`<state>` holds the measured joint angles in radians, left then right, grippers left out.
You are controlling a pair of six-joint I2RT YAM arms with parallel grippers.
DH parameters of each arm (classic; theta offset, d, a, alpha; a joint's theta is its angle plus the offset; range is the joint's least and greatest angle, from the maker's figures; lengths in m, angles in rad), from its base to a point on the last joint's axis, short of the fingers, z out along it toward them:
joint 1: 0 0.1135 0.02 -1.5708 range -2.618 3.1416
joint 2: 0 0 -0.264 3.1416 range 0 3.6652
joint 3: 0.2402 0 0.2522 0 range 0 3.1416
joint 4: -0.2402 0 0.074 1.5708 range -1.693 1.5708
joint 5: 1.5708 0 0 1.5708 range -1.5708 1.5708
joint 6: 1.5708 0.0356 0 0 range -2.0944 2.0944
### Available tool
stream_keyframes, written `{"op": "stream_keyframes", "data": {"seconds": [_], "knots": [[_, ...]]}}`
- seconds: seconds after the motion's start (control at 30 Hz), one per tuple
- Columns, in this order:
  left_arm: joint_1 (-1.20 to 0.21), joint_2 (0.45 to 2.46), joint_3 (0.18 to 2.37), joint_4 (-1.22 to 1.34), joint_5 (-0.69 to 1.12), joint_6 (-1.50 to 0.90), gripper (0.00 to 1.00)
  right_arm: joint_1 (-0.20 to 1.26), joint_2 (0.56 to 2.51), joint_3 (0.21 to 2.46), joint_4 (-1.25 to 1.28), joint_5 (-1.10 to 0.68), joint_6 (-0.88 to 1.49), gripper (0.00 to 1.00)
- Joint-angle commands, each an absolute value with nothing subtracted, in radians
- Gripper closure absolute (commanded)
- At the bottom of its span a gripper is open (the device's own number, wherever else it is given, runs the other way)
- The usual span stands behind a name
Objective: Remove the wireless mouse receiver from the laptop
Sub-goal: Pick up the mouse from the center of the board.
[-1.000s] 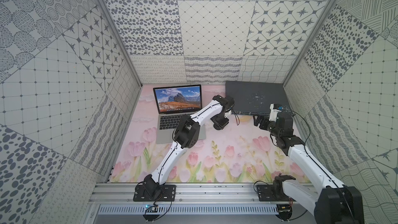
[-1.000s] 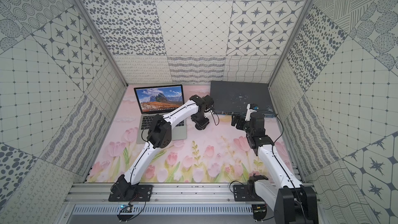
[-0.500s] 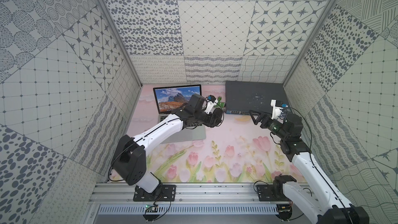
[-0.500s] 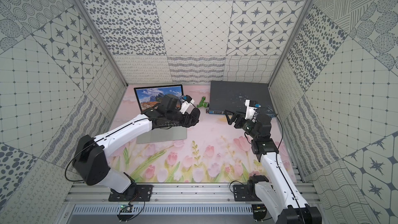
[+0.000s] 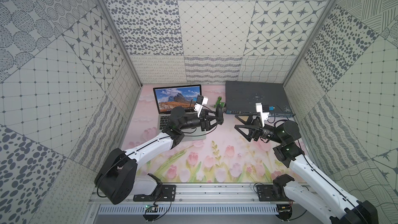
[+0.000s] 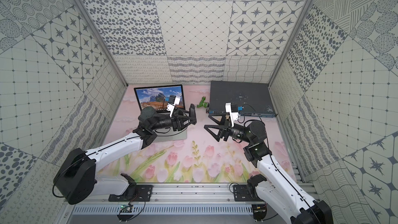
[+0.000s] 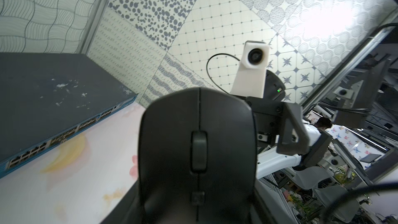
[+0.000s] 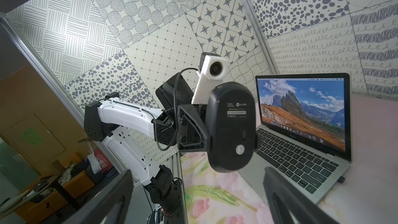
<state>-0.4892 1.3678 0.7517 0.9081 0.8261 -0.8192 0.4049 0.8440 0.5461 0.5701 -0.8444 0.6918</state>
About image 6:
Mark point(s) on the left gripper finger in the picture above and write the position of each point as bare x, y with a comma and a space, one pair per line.
192, 115
182, 115

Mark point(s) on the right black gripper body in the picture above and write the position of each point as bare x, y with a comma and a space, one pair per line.
238, 131

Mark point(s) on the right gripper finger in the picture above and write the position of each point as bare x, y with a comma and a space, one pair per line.
216, 131
219, 119

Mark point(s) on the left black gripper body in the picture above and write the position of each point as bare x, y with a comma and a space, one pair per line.
179, 121

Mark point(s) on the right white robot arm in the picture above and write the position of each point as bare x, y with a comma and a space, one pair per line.
273, 185

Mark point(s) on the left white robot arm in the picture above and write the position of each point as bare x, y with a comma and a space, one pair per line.
78, 176

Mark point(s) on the silver laptop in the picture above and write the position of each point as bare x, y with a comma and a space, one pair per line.
158, 97

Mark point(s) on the green connector plug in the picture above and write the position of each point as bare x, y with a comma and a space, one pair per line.
203, 103

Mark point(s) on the pink floral table mat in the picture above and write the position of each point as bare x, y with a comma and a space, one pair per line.
196, 159

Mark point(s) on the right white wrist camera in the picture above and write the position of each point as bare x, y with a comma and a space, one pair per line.
233, 111

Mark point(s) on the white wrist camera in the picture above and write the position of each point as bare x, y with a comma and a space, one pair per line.
172, 104
233, 111

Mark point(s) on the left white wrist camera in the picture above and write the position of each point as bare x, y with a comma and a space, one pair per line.
172, 104

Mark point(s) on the grey network switch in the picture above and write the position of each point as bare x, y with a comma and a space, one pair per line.
254, 98

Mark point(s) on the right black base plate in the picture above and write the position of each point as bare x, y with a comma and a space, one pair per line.
242, 194

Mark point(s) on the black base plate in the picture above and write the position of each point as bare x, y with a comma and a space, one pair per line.
137, 193
242, 194

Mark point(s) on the aluminium mounting rail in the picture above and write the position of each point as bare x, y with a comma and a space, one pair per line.
174, 199

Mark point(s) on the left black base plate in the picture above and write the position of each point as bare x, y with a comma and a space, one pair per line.
137, 193

